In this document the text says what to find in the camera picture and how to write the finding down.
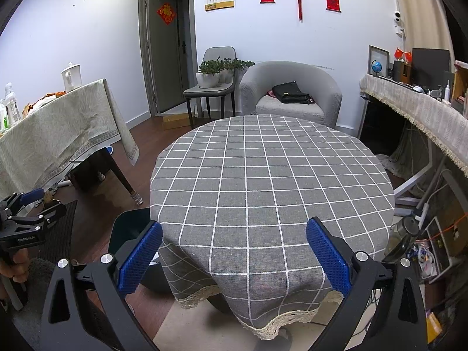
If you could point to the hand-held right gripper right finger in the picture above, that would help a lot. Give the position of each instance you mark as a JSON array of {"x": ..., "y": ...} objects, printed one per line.
[{"x": 325, "y": 256}]

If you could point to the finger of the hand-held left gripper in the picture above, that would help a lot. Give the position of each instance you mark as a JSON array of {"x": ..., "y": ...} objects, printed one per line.
[
  {"x": 33, "y": 196},
  {"x": 51, "y": 212}
]

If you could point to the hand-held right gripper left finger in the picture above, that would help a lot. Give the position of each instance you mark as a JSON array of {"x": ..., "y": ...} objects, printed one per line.
[{"x": 140, "y": 256}]

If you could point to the person's left hand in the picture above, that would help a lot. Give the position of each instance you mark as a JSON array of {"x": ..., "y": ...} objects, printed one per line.
[{"x": 16, "y": 267}]

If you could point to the dark floor mat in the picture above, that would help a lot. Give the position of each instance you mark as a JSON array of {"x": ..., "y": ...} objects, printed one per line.
[{"x": 60, "y": 234}]

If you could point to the beige patterned tablecloth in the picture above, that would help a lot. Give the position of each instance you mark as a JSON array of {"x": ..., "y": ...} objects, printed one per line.
[{"x": 55, "y": 131}]

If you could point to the transparent water bottle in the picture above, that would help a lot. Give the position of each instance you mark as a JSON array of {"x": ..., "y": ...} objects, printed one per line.
[{"x": 402, "y": 236}]

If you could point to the dark wooden table leg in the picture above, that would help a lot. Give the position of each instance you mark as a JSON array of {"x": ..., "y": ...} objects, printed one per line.
[{"x": 122, "y": 175}]

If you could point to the cream floor rug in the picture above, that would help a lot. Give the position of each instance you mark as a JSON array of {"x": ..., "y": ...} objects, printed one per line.
[{"x": 204, "y": 321}]

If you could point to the orange snack packets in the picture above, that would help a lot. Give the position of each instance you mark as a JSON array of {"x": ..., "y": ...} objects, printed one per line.
[{"x": 42, "y": 102}]

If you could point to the white spray bottle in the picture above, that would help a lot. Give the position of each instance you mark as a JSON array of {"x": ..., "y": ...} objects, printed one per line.
[{"x": 11, "y": 104}]

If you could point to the white electric kettle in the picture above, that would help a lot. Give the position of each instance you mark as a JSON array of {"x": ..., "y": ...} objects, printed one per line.
[{"x": 71, "y": 76}]

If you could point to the yellow package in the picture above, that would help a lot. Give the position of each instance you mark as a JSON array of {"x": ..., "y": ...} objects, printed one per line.
[{"x": 434, "y": 327}]

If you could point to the grey hanging cloth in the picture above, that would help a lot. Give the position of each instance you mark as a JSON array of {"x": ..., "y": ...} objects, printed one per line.
[{"x": 406, "y": 153}]

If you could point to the flat cardboard box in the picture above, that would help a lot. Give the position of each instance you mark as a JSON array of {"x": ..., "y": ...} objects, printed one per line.
[{"x": 172, "y": 122}]

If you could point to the black handbag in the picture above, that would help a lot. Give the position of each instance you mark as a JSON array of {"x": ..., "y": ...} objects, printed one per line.
[{"x": 290, "y": 93}]

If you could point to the beige fringed counter cloth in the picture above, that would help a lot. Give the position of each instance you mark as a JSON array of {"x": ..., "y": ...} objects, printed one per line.
[{"x": 413, "y": 109}]

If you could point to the grey dining chair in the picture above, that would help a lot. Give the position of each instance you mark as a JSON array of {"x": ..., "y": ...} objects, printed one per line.
[{"x": 208, "y": 91}]

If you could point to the grey armchair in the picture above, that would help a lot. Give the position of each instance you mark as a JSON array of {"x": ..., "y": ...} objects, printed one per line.
[{"x": 292, "y": 76}]

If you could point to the potted plant large white pot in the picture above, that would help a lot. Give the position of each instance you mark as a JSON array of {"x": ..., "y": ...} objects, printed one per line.
[{"x": 208, "y": 78}]

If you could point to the grey door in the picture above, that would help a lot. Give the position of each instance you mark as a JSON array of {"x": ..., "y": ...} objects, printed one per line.
[{"x": 168, "y": 62}]

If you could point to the small blue globe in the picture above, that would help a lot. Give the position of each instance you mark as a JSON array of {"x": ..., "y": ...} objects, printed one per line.
[{"x": 376, "y": 67}]

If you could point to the brown wooden box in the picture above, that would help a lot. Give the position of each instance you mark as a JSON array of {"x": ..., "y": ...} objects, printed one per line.
[{"x": 402, "y": 72}]

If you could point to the potted plant small white pot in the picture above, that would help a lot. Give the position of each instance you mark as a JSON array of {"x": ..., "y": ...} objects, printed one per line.
[
  {"x": 226, "y": 75},
  {"x": 243, "y": 64}
]

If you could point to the small white bottle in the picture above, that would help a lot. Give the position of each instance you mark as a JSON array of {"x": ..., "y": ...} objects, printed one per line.
[{"x": 446, "y": 93}]

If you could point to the small red flags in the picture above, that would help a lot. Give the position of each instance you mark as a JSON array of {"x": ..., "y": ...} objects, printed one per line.
[{"x": 402, "y": 54}]

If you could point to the wooden desk organiser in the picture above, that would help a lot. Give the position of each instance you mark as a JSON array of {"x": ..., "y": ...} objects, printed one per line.
[{"x": 461, "y": 87}]

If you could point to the black monitor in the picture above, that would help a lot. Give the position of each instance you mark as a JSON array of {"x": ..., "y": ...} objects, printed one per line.
[{"x": 431, "y": 65}]

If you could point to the red diamond door decoration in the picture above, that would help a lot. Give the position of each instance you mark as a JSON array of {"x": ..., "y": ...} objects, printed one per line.
[{"x": 166, "y": 14}]

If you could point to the white metal desk frame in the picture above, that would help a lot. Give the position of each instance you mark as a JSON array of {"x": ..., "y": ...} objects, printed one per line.
[{"x": 420, "y": 177}]

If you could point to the grey picture frame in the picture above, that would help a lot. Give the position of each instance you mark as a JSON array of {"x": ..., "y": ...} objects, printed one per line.
[{"x": 378, "y": 53}]

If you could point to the white security camera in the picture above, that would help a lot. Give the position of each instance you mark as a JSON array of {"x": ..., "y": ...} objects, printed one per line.
[{"x": 397, "y": 20}]

